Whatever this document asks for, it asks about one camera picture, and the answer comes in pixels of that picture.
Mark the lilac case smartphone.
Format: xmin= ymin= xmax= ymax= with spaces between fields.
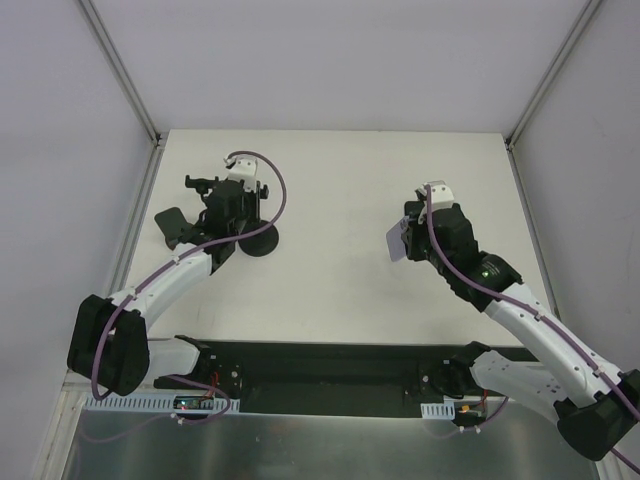
xmin=386 ymin=216 xmax=409 ymax=262

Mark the black round base phone stand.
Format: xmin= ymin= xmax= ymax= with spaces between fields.
xmin=185 ymin=175 xmax=220 ymax=198

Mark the wooden base phone stand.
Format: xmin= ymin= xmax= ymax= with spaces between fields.
xmin=154 ymin=207 xmax=200 ymax=250

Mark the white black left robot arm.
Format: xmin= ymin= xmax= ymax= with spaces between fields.
xmin=67 ymin=178 xmax=278 ymax=396

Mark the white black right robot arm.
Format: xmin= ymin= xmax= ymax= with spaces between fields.
xmin=400 ymin=200 xmax=639 ymax=461

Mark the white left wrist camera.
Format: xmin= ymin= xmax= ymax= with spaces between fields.
xmin=223 ymin=155 xmax=259 ymax=193

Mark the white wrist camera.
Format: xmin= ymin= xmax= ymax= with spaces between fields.
xmin=223 ymin=155 xmax=259 ymax=193
xmin=415 ymin=180 xmax=455 ymax=211

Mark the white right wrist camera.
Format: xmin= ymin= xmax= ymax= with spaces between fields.
xmin=415 ymin=180 xmax=455 ymax=211

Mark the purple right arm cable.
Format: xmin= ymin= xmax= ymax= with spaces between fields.
xmin=422 ymin=183 xmax=640 ymax=469

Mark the right white cable duct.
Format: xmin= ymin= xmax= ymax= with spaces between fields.
xmin=420 ymin=398 xmax=487 ymax=421

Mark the white cable duct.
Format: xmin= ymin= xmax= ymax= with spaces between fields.
xmin=84 ymin=394 xmax=240 ymax=416
xmin=420 ymin=398 xmax=487 ymax=421

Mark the left white cable duct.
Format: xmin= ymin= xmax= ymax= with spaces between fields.
xmin=84 ymin=394 xmax=240 ymax=416

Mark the left aluminium frame rail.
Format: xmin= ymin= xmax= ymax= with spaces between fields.
xmin=34 ymin=0 xmax=166 ymax=479

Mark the aluminium frame rail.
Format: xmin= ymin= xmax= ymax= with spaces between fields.
xmin=503 ymin=0 xmax=607 ymax=318
xmin=34 ymin=0 xmax=166 ymax=479

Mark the right aluminium frame rail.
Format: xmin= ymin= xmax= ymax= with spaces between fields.
xmin=503 ymin=0 xmax=607 ymax=318

